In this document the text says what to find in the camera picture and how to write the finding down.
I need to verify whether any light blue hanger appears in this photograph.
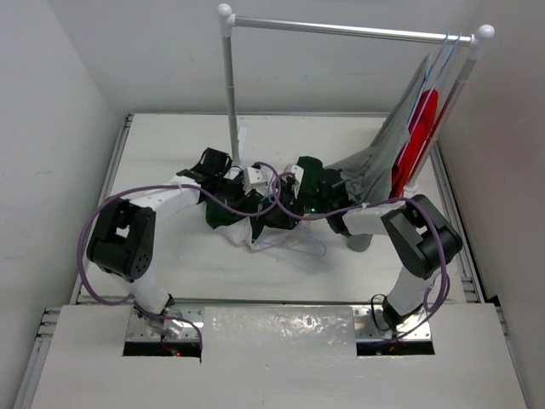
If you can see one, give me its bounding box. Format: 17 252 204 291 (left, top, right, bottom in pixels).
250 187 327 257

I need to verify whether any green and white t shirt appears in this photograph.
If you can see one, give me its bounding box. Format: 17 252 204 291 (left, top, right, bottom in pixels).
204 155 325 252

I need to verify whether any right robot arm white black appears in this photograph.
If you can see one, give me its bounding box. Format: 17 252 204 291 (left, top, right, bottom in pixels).
284 194 462 333

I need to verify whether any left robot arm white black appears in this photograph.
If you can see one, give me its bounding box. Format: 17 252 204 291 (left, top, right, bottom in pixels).
86 147 249 314

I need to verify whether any grey t shirt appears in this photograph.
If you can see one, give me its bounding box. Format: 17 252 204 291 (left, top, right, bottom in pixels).
326 56 430 205

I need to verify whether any red t shirt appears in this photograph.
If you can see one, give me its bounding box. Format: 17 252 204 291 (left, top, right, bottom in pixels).
390 89 439 198

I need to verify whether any blue hanger with red shirt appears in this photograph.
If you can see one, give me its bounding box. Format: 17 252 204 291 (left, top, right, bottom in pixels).
408 35 462 135

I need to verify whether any blue hanger with grey shirt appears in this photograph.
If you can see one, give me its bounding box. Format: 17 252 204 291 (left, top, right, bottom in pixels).
406 32 450 129

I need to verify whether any white metal clothes rack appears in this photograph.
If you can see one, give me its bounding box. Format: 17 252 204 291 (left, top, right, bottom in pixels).
216 3 495 193

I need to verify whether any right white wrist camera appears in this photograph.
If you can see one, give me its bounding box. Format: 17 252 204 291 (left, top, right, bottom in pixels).
284 164 304 196

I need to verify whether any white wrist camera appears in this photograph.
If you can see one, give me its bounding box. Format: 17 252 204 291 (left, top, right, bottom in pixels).
284 164 304 196
243 166 268 194

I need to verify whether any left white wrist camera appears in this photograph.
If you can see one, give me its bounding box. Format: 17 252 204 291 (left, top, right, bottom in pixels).
243 166 268 194

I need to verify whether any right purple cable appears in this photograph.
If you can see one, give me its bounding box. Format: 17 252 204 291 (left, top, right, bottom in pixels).
270 170 451 344

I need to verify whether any purple cable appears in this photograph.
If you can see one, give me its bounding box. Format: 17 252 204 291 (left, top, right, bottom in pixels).
270 170 451 344
76 161 282 355

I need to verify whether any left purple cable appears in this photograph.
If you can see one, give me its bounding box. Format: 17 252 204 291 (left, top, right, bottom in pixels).
76 161 282 355

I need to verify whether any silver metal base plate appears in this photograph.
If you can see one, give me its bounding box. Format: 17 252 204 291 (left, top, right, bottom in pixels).
125 302 432 343

